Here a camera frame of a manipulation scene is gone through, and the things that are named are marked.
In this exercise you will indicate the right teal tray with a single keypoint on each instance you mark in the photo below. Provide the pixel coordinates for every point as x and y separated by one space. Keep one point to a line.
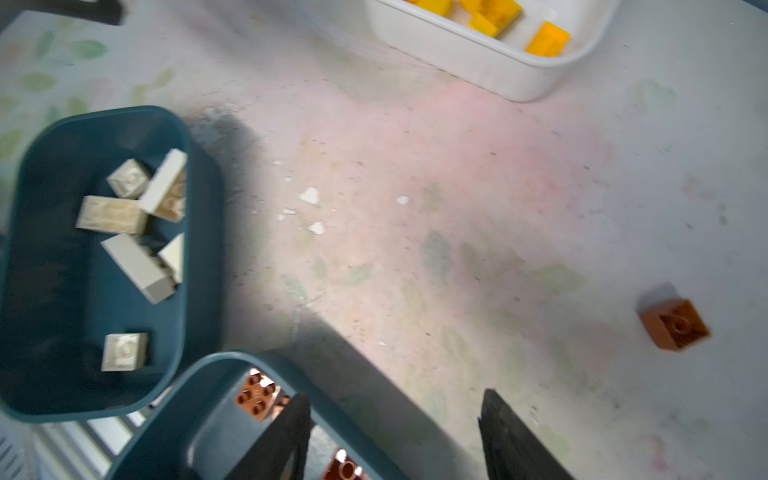
198 432

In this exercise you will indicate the white rectangular bowl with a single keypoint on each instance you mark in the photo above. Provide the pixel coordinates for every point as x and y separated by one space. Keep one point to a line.
500 65

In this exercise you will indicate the teal tray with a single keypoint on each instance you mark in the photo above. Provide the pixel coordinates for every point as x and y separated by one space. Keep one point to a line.
198 432
62 294

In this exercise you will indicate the white curved lego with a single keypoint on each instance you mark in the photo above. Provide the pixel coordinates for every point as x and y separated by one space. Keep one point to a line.
172 256

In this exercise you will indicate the brown lego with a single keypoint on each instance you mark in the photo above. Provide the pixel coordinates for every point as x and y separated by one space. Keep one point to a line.
343 467
257 395

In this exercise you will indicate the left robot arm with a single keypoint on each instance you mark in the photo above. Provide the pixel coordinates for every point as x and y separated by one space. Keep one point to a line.
108 12

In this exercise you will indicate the white long lego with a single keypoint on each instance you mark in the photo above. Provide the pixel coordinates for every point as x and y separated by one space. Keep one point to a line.
165 196
112 215

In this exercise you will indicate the left teal tray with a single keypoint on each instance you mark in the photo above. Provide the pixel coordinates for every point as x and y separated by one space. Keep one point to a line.
62 294

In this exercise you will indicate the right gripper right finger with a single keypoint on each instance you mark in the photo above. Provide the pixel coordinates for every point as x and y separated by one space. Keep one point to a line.
511 449

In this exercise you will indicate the yellow long lego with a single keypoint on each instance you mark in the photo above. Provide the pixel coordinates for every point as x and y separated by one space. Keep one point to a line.
549 41

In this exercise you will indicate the brown lego mid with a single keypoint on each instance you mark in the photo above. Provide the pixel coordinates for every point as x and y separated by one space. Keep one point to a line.
674 325

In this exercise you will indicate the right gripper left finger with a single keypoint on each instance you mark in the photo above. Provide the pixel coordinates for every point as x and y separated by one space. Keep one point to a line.
281 451

